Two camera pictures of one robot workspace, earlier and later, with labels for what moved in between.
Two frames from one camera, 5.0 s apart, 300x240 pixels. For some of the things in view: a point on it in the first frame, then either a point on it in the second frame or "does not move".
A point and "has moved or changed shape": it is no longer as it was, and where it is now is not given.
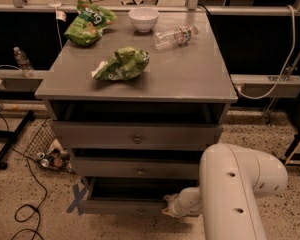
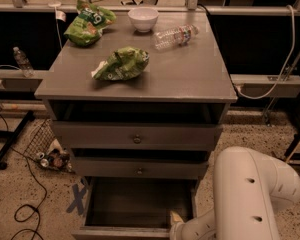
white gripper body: x=178 y=204 → x=180 y=230
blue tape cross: x=77 y=204 does not move
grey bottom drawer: x=131 y=195 has moved or changed shape
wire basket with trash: x=48 y=151 does not move
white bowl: x=144 y=19 does not move
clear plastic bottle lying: x=174 y=37 does not move
